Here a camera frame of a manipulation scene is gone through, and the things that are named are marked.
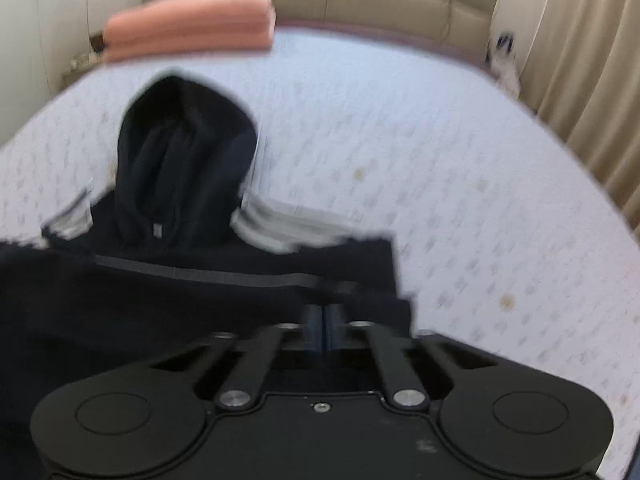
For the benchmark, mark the bedside table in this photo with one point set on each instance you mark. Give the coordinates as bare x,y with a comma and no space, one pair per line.
80,72

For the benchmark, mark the white wardrobe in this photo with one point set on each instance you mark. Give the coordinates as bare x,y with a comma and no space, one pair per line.
50,25

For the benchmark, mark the black hoodie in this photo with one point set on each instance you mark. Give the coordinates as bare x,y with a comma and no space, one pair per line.
180,160

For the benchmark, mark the folded pink blanket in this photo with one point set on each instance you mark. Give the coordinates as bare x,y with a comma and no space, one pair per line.
192,25

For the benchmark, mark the bed with patterned white sheet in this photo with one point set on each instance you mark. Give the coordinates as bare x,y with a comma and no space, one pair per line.
400,160

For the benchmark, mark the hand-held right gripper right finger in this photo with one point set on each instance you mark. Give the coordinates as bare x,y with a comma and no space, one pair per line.
333,329

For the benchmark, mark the dark box on bedside table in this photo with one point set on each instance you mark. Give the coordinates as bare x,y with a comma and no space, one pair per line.
97,42

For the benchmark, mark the beige curtain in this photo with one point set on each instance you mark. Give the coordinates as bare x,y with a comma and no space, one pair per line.
585,60

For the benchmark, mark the white printed bag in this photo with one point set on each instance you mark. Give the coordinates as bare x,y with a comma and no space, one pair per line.
505,60

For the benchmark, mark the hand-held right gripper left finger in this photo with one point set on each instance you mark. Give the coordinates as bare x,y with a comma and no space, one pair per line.
313,329

